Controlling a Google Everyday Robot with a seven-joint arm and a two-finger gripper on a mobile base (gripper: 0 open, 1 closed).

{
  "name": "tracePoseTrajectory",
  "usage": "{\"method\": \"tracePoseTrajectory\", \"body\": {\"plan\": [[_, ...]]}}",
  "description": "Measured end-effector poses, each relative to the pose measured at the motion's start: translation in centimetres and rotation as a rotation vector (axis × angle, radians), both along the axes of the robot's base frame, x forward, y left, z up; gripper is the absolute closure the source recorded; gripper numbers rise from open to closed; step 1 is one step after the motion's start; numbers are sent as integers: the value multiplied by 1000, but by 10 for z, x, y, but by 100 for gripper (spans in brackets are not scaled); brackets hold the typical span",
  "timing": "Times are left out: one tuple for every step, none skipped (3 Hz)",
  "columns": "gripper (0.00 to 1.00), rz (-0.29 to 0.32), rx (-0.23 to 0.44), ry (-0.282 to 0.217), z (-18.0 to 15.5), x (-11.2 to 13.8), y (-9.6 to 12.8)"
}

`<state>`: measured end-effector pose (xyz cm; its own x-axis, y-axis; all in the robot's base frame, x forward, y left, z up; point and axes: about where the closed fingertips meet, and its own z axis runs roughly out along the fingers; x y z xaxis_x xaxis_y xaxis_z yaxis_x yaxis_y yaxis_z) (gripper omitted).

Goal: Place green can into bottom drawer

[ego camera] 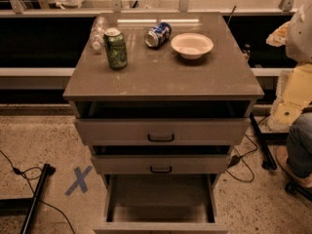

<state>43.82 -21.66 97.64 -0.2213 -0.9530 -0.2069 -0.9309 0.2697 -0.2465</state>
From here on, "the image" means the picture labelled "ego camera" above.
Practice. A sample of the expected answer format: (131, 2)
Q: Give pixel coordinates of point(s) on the blue tape cross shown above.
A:
(79, 181)

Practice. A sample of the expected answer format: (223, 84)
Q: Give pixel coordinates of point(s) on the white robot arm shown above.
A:
(294, 88)

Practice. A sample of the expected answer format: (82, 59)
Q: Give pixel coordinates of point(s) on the green soda can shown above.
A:
(115, 47)

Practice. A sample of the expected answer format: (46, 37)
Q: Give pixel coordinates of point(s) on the drawer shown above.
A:
(159, 204)
(161, 160)
(215, 122)

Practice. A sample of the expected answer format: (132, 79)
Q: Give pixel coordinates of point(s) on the black chair base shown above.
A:
(294, 188)

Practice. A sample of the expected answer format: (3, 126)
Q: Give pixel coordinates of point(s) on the white bowl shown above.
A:
(192, 45)

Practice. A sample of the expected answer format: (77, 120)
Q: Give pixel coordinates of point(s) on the grey drawer cabinet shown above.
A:
(161, 74)

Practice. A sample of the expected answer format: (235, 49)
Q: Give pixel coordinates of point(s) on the bottom drawer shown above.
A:
(159, 204)

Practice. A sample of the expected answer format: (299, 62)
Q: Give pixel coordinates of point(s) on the middle drawer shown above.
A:
(161, 160)

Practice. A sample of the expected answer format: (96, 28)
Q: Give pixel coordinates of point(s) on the black tripod leg right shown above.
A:
(268, 162)

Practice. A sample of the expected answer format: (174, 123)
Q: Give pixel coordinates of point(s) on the clear plastic bottle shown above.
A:
(97, 32)

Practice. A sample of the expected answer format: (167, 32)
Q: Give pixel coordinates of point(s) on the person leg in jeans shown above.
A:
(299, 143)

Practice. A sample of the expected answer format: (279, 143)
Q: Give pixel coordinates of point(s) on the black tripod leg left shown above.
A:
(47, 171)

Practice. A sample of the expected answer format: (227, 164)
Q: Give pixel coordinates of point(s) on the blue soda can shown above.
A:
(157, 35)

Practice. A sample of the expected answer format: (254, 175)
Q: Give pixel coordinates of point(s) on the tan shoe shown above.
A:
(304, 179)

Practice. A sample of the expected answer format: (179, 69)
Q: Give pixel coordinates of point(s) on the black tripod leg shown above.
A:
(268, 162)
(47, 171)

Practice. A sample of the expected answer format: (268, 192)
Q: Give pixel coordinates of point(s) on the top drawer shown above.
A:
(215, 122)

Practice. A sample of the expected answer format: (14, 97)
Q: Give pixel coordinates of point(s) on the metal railing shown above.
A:
(156, 0)

